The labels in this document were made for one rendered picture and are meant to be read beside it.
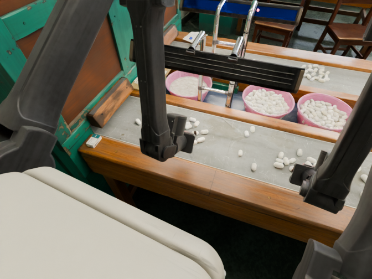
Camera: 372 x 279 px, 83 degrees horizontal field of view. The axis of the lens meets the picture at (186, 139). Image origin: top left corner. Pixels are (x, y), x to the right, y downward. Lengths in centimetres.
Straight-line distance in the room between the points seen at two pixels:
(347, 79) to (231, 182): 106
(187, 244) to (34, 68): 29
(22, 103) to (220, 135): 80
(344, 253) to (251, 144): 78
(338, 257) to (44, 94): 37
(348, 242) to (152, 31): 43
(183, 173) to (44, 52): 62
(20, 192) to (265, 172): 83
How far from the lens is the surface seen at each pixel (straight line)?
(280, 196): 85
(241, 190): 82
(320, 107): 132
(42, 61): 34
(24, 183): 21
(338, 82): 157
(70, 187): 21
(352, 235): 25
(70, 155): 100
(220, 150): 93
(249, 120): 106
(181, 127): 61
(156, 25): 47
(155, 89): 49
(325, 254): 24
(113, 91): 107
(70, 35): 36
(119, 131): 104
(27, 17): 80
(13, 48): 77
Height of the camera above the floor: 148
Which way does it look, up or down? 50 degrees down
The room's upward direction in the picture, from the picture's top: straight up
